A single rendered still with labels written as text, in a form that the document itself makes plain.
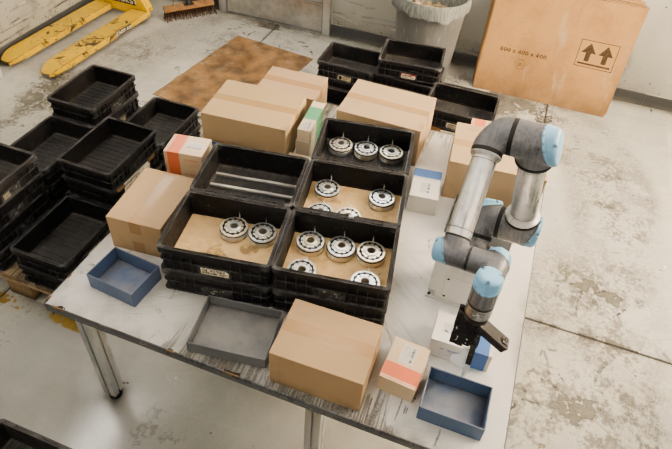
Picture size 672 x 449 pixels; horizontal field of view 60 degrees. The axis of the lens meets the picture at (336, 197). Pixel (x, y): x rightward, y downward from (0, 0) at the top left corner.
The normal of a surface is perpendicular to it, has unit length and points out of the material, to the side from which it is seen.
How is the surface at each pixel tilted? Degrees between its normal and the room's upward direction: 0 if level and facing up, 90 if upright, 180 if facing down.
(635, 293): 0
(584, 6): 82
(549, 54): 76
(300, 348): 0
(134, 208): 0
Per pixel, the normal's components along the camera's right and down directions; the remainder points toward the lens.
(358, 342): 0.06, -0.74
